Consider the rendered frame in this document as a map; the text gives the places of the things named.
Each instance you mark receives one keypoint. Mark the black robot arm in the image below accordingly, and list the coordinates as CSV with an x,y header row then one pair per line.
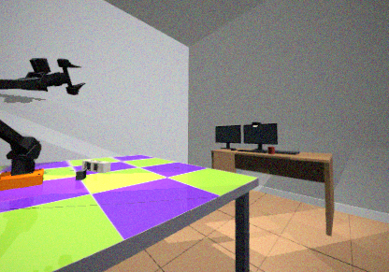
x,y
25,149

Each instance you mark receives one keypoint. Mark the black two-prong plug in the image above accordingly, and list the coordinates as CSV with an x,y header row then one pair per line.
x,y
81,174

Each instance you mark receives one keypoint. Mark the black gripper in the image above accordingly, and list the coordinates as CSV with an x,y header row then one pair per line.
x,y
63,78

